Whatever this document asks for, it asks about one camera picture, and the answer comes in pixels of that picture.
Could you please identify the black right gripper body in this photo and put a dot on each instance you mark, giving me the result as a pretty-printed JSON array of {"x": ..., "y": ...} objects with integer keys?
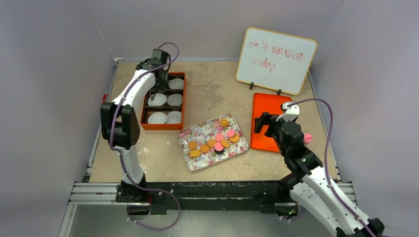
[{"x": 275, "y": 126}]

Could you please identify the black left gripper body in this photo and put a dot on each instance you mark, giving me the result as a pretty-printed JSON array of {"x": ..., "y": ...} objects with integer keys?
[{"x": 160, "y": 85}]

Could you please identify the pink round cookie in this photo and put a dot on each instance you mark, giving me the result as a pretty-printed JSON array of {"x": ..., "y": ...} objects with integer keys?
[
  {"x": 219, "y": 137},
  {"x": 230, "y": 133}
]

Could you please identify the flower shaped yellow cookie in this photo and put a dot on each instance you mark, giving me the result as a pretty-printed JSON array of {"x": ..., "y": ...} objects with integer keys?
[{"x": 224, "y": 122}]

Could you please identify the metal serving tongs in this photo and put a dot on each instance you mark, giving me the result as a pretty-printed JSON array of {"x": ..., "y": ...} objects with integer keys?
[{"x": 157, "y": 88}]

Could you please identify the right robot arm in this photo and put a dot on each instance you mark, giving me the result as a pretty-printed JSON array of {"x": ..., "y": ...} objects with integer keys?
[{"x": 310, "y": 185}]

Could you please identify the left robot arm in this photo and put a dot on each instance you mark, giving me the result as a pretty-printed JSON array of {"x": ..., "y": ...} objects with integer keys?
[{"x": 119, "y": 123}]

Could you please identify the pink eraser cap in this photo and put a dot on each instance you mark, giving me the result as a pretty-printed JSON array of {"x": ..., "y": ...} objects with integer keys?
[{"x": 308, "y": 138}]

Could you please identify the white paper cup back right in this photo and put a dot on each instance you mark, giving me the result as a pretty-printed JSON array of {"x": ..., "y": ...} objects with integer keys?
[{"x": 176, "y": 84}]

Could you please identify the white paper cup middle left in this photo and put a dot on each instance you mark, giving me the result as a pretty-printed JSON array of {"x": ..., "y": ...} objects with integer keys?
[{"x": 159, "y": 99}]

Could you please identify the white paper cup middle right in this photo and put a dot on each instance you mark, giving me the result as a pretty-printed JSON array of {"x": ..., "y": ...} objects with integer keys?
[{"x": 175, "y": 100}]

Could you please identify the orange cookie box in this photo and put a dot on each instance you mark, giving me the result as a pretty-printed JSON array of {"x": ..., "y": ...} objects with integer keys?
[{"x": 148, "y": 110}]

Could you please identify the black round cookie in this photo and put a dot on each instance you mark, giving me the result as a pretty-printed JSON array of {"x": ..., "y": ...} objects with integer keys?
[{"x": 219, "y": 152}]

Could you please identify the white paper cup front left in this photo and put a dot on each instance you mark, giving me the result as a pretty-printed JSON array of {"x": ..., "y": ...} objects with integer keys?
[{"x": 157, "y": 118}]

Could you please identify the white dry-erase board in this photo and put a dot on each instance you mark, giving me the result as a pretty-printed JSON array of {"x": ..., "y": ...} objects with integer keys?
[{"x": 275, "y": 61}]

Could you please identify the floral serving tray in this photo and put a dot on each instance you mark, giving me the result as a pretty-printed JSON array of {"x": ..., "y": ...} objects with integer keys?
[{"x": 205, "y": 131}]

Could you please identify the round orange cookie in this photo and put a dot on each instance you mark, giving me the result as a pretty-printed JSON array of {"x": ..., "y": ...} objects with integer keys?
[{"x": 192, "y": 145}]

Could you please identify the square orange biscuit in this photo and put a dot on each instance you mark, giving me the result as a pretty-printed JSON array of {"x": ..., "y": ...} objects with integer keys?
[{"x": 195, "y": 153}]

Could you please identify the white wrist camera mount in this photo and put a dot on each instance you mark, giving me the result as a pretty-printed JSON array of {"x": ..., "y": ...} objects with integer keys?
[{"x": 290, "y": 112}]

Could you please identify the red wall clip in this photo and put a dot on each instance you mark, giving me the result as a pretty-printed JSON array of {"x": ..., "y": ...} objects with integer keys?
[{"x": 104, "y": 99}]

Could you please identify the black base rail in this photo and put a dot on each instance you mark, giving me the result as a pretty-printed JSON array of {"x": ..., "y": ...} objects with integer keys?
[{"x": 266, "y": 197}]

